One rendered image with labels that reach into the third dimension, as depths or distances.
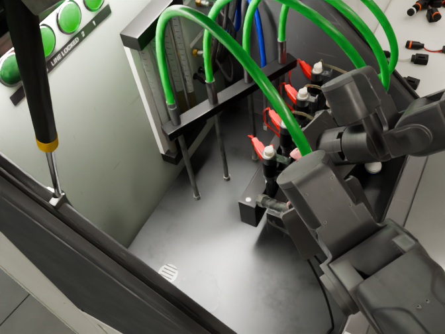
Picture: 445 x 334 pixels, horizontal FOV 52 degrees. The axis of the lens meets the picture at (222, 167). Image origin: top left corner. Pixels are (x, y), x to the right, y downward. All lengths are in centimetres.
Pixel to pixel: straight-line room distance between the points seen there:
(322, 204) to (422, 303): 13
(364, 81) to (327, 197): 23
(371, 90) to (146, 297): 39
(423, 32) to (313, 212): 94
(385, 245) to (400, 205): 58
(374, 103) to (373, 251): 26
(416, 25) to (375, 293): 104
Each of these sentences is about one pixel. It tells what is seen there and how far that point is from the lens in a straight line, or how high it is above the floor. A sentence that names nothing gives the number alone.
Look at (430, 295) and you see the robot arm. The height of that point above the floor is 145.
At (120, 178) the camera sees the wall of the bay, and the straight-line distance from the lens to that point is 97.
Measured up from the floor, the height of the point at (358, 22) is 130.
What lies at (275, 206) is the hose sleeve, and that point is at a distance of 73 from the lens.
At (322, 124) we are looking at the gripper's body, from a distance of 72.
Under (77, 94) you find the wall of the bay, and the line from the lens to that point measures 80.
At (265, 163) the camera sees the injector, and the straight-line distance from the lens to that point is 84.
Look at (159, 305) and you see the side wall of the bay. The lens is 63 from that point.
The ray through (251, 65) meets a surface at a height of 140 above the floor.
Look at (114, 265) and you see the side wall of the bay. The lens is 61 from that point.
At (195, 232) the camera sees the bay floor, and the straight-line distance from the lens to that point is 108.
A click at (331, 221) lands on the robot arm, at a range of 44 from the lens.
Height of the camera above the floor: 176
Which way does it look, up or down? 53 degrees down
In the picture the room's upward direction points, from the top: 10 degrees counter-clockwise
